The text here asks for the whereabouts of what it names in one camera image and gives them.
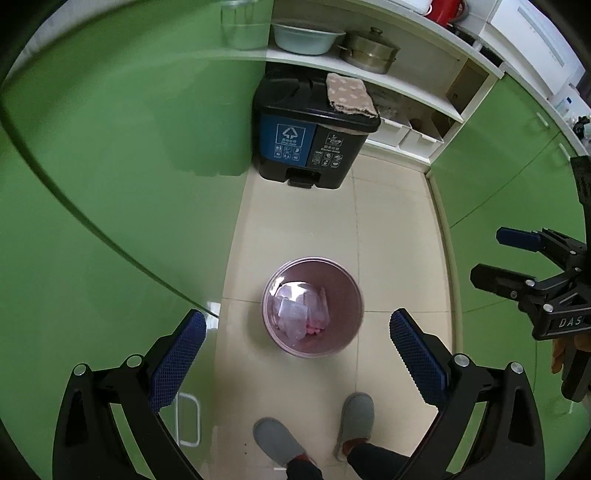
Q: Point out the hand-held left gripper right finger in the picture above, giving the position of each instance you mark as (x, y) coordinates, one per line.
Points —
(420, 357)

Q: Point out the white storage drawer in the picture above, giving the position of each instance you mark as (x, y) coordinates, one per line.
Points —
(422, 143)
(392, 134)

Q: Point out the grey slipper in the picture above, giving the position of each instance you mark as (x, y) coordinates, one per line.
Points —
(277, 441)
(355, 417)

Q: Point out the black pedal bin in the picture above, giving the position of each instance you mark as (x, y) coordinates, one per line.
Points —
(300, 147)

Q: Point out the steel steamer pot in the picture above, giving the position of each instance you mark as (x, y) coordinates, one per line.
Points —
(369, 50)

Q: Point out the person's right leg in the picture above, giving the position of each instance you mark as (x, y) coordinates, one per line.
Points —
(374, 461)

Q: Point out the pink paper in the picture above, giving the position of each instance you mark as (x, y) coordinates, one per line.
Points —
(314, 329)

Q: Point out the pale green basin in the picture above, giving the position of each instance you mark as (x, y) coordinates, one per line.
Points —
(307, 39)

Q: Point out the pink dotted cloth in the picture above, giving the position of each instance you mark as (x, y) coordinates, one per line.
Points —
(351, 94)

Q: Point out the white open shelf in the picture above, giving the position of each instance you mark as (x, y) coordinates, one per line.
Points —
(415, 85)

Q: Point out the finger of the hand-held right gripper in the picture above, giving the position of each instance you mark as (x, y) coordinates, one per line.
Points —
(517, 237)
(501, 279)

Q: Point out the clear glass jar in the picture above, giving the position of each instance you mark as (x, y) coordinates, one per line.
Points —
(244, 27)

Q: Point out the white appliance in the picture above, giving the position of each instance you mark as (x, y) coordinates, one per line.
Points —
(535, 41)

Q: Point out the person's left leg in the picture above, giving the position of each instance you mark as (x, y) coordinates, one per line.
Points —
(304, 468)

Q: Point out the clear plastic bag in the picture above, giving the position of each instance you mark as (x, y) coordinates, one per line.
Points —
(288, 330)

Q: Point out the person's leg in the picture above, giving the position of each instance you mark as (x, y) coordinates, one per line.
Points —
(374, 461)
(304, 468)

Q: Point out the pink round bin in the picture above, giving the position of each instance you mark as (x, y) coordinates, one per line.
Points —
(341, 286)

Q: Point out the person's right hand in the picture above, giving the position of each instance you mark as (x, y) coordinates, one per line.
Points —
(558, 355)

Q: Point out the red pot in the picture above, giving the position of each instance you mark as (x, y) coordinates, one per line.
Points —
(445, 10)

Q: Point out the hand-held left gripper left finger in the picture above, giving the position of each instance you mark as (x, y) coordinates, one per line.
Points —
(178, 355)

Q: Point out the green cabinet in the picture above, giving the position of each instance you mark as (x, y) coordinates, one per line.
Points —
(115, 184)
(498, 184)

